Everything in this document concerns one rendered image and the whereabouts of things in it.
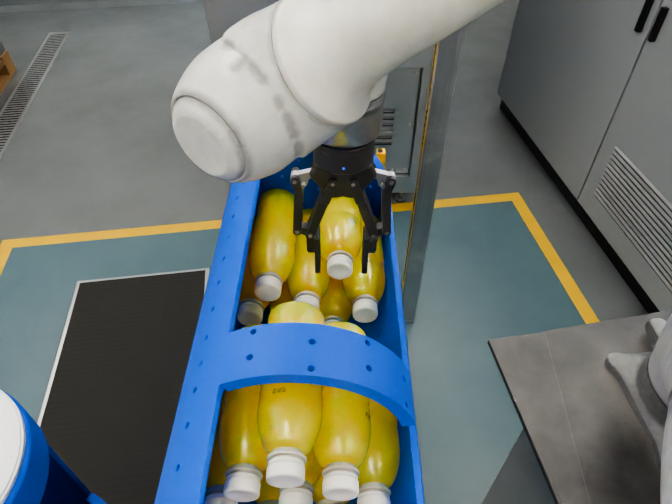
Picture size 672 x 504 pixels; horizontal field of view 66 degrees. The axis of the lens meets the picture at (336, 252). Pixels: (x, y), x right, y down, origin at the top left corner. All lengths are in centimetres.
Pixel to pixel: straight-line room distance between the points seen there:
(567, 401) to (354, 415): 35
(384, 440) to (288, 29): 47
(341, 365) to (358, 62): 31
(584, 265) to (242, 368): 216
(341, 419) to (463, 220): 209
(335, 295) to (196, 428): 38
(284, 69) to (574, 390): 63
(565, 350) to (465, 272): 151
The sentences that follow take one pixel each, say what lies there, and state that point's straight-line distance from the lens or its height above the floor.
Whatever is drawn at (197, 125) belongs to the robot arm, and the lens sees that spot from 38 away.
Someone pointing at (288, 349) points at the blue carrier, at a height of 123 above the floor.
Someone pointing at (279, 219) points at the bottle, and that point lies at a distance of 82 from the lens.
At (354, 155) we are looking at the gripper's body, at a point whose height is 134.
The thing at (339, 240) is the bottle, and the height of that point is 114.
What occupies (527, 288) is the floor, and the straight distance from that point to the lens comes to 237.
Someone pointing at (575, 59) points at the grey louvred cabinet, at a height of 62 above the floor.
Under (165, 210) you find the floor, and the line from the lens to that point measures 273.
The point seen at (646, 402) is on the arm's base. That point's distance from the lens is 83.
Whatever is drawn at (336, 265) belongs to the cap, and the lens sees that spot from 77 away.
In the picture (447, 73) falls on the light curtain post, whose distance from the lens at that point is 145.
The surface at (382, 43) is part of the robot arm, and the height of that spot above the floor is 154.
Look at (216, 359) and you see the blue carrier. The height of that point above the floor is 121.
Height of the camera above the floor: 168
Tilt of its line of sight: 45 degrees down
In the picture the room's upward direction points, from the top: straight up
